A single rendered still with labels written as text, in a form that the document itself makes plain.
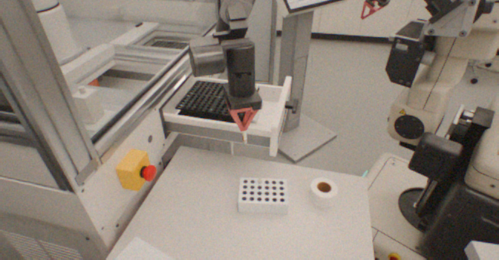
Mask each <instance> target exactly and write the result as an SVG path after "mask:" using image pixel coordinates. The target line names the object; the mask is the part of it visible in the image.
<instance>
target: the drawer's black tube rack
mask: <svg viewBox="0 0 499 260"><path fill-rule="evenodd" d="M206 85H208V86H206ZM195 86H196V87H195ZM221 89H222V90H221ZM192 90H194V91H192ZM190 92H191V93H190ZM175 109H177V110H180V111H179V112H178V113H177V115H182V116H187V117H197V118H203V119H208V120H213V121H218V122H224V123H234V124H236V122H235V120H234V118H233V117H232V116H231V114H230V113H229V110H228V106H227V104H226V101H225V97H224V84H222V83H215V82H209V81H203V80H197V82H196V83H195V84H194V85H193V86H192V87H191V88H190V89H189V90H188V91H187V93H186V95H185V96H184V98H183V99H182V100H181V101H180V102H179V103H178V104H177V105H176V106H175ZM241 114H242V112H238V113H237V115H238V117H239V119H240V121H241V122H243V119H241V118H240V116H241Z"/></svg>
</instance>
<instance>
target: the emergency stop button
mask: <svg viewBox="0 0 499 260"><path fill-rule="evenodd" d="M156 173H157V170H156V167H155V166H154V165H149V166H147V167H146V168H145V169H144V170H143V177H144V180H145V181H149V182H151V181H152V180H154V178H155V176H156Z"/></svg>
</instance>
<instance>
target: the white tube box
mask: <svg viewBox="0 0 499 260"><path fill-rule="evenodd" d="M287 210H288V195H287V179H274V178H262V183H258V179H257V178H240V186H239V194H238V211H239V212H271V213H287Z"/></svg>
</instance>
